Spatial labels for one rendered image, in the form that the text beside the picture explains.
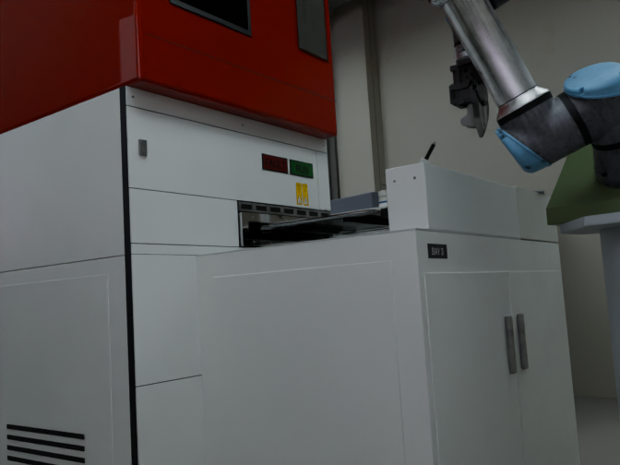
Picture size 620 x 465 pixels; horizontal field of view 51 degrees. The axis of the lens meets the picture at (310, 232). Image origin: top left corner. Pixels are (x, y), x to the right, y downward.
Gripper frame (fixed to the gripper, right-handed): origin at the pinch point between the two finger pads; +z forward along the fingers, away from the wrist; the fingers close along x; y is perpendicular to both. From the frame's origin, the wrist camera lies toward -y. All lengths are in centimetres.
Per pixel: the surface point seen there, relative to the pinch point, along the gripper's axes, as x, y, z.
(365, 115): -257, 190, -95
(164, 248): 61, 59, 27
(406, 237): 51, -2, 30
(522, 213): -13.3, -4.1, 21.7
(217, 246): 43, 59, 26
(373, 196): -156, 129, -14
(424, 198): 45, -4, 22
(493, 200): 8.1, -4.0, 19.8
